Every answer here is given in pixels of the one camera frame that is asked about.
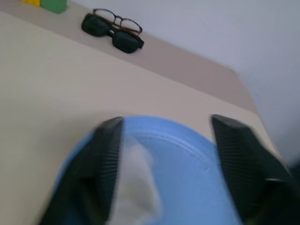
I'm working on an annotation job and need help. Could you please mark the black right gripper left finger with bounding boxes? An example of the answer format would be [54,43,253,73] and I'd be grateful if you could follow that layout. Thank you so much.
[41,116,125,225]

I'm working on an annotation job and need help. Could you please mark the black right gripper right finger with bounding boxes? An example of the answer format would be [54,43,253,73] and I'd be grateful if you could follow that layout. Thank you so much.
[211,114,300,225]

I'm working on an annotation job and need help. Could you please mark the white tissue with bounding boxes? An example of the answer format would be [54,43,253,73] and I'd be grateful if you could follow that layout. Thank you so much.
[110,135,162,225]

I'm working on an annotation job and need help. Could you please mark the blue plastic plate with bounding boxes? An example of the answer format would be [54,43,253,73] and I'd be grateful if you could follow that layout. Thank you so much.
[52,114,244,225]

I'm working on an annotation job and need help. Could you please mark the black sunglasses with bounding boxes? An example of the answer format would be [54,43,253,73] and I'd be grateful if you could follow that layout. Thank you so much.
[81,13,145,54]

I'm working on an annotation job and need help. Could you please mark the thin tortoiseshell glasses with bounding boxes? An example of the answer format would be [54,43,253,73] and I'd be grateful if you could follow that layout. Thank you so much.
[93,8,143,35]

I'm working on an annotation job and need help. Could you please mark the green wooden block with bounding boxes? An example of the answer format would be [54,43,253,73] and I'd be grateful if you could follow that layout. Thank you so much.
[41,0,68,14]

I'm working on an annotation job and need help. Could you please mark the yellow wooden block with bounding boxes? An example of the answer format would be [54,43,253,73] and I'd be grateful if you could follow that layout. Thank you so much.
[21,0,43,7]

